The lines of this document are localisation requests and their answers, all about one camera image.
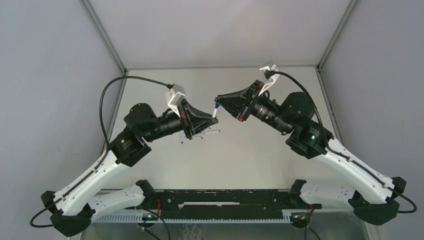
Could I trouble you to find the right black camera cable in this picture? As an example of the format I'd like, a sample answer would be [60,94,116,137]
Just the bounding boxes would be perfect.
[264,71,418,215]

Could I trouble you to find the left black camera cable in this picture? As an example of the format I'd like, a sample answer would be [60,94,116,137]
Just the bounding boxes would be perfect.
[29,76,175,229]

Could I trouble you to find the black camera cable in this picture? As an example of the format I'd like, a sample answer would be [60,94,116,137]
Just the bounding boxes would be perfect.
[29,76,175,229]
[264,71,418,215]

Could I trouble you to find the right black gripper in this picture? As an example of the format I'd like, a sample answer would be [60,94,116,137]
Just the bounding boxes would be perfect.
[216,79,293,136]

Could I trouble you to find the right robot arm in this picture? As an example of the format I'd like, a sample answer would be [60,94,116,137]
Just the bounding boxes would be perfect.
[215,80,406,226]

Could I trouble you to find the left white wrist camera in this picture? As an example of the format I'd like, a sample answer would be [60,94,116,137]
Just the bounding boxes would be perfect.
[165,84,186,118]

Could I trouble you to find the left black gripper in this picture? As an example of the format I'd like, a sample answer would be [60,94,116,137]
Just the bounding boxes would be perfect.
[142,98,218,143]

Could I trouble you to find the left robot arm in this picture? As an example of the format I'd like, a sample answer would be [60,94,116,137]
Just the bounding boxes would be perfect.
[41,100,218,237]

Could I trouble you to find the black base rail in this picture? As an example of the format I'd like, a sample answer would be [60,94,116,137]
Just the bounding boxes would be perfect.
[141,189,322,221]

